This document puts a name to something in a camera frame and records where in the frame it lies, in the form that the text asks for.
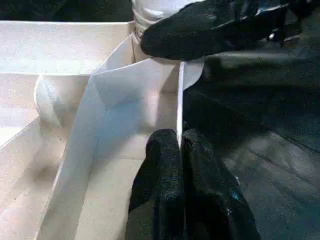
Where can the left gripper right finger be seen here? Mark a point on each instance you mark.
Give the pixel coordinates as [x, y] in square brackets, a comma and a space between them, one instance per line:
[212, 205]

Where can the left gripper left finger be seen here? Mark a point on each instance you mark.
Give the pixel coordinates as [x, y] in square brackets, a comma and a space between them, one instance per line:
[160, 187]

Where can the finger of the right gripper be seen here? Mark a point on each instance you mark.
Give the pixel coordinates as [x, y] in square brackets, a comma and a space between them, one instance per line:
[190, 35]

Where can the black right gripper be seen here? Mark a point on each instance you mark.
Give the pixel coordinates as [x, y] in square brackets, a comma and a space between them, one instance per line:
[297, 15]

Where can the white plastic table leg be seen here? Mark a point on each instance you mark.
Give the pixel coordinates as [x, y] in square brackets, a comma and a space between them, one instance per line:
[155, 10]

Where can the white plastic table top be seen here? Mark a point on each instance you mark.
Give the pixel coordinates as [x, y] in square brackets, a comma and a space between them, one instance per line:
[50, 50]

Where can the black mat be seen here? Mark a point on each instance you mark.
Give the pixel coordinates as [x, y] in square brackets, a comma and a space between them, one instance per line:
[262, 125]

